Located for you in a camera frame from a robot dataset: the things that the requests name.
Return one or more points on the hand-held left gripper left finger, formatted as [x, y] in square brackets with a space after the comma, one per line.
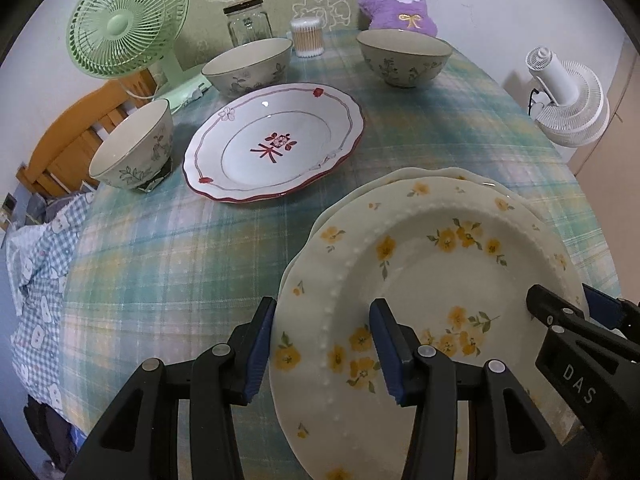
[257, 355]

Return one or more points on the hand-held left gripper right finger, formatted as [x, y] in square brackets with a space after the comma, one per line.
[387, 355]

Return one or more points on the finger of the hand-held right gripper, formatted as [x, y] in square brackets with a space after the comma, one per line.
[602, 305]
[545, 302]

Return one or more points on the yellow flower cream plate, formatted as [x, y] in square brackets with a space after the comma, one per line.
[425, 270]

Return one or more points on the white plate with red rim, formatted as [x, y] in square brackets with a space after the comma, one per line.
[300, 125]

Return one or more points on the floral ceramic bowl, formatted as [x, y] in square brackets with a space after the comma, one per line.
[400, 67]
[240, 77]
[135, 160]

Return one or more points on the plaid tablecloth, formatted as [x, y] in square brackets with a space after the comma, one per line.
[200, 260]

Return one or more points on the beige door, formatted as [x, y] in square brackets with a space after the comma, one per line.
[620, 160]

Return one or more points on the scalloped cream plate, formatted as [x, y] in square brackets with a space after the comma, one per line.
[400, 176]

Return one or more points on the white clip fan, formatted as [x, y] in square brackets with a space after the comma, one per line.
[565, 85]

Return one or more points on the dark cloth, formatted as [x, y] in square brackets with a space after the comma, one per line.
[50, 430]

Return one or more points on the blue checked blanket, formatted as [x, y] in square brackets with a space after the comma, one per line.
[40, 310]

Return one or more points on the grey striped cloth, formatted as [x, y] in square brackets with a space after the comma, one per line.
[47, 205]

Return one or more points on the wooden chair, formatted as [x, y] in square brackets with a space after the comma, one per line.
[65, 130]

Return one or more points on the cotton swab container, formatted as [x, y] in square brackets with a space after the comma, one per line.
[307, 40]

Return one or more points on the purple plush rabbit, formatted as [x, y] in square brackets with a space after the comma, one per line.
[400, 10]

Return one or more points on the glass jar with black lid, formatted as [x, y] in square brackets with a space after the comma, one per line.
[247, 27]

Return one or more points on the green desk fan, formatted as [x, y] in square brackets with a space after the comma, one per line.
[120, 25]

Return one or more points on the white wall socket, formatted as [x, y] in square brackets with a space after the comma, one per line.
[9, 203]

